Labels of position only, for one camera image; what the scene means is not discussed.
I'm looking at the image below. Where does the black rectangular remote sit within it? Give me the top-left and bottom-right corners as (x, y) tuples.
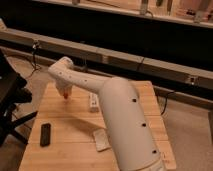
(40, 123), (51, 147)

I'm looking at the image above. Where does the black office chair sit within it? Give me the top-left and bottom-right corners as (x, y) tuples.
(0, 50), (37, 147)

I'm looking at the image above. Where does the white tube on table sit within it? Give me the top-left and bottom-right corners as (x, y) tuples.
(89, 93), (99, 113)

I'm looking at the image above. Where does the black cable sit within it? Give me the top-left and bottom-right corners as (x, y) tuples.
(25, 40), (43, 80)
(160, 91), (176, 117)

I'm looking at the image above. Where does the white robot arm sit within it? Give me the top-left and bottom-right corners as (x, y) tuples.
(48, 57), (166, 171)

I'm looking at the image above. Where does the black cable left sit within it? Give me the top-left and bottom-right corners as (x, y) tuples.
(25, 40), (43, 80)

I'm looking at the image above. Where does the black cable right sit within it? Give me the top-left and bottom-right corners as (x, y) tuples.
(160, 91), (176, 117)

